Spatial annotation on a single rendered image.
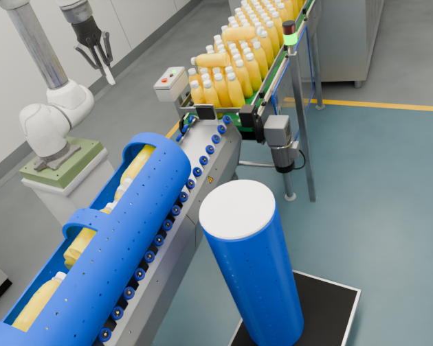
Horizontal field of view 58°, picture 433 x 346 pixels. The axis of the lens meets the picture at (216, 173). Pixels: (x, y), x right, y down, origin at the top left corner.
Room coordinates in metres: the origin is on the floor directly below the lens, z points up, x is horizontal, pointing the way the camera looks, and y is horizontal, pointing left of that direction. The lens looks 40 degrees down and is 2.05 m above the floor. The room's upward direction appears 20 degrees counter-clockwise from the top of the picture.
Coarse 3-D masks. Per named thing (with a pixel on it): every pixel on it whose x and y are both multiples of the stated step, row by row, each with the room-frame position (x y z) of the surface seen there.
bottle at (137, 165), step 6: (144, 150) 1.27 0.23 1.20; (150, 150) 1.27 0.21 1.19; (138, 156) 1.25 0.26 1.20; (144, 156) 1.24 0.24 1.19; (132, 162) 1.23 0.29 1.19; (138, 162) 1.21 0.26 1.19; (144, 162) 1.22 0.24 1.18; (132, 168) 1.19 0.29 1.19; (138, 168) 1.19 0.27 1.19; (126, 174) 1.19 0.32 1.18; (132, 174) 1.17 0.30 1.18
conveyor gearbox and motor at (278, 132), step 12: (276, 120) 1.63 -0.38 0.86; (288, 120) 1.62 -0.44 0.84; (264, 132) 1.62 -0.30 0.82; (276, 132) 1.57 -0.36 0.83; (288, 132) 1.59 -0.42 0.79; (276, 144) 1.58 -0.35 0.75; (288, 144) 1.56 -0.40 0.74; (276, 156) 1.60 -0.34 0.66; (288, 156) 1.57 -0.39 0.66; (276, 168) 1.61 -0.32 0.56; (288, 168) 1.57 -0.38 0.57; (300, 168) 1.63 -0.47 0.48
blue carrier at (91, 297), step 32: (128, 160) 1.37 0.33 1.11; (160, 160) 1.18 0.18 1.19; (128, 192) 1.04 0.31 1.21; (160, 192) 1.07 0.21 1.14; (96, 224) 0.93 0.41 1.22; (128, 224) 0.94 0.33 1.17; (160, 224) 1.02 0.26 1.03; (96, 256) 0.83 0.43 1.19; (128, 256) 0.86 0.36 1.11; (32, 288) 0.87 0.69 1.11; (64, 288) 0.73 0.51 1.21; (96, 288) 0.75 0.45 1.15; (64, 320) 0.66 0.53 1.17; (96, 320) 0.69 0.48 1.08
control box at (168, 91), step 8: (176, 72) 2.03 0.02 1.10; (184, 72) 2.06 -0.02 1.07; (160, 80) 2.01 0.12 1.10; (168, 80) 1.97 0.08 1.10; (176, 80) 1.98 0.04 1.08; (184, 80) 2.04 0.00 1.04; (160, 88) 1.95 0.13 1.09; (168, 88) 1.92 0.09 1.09; (176, 88) 1.96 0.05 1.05; (160, 96) 1.96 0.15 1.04; (168, 96) 1.93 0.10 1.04; (176, 96) 1.94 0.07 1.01
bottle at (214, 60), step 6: (204, 54) 1.96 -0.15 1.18; (210, 54) 1.94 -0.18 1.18; (216, 54) 1.91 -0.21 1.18; (222, 54) 1.89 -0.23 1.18; (228, 54) 1.91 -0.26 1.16; (198, 60) 1.96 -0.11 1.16; (204, 60) 1.93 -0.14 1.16; (210, 60) 1.91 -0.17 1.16; (216, 60) 1.89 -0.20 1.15; (222, 60) 1.87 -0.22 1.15; (228, 60) 1.90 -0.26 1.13; (204, 66) 1.94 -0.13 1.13; (210, 66) 1.92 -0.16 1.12; (216, 66) 1.90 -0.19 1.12; (222, 66) 1.88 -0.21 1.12
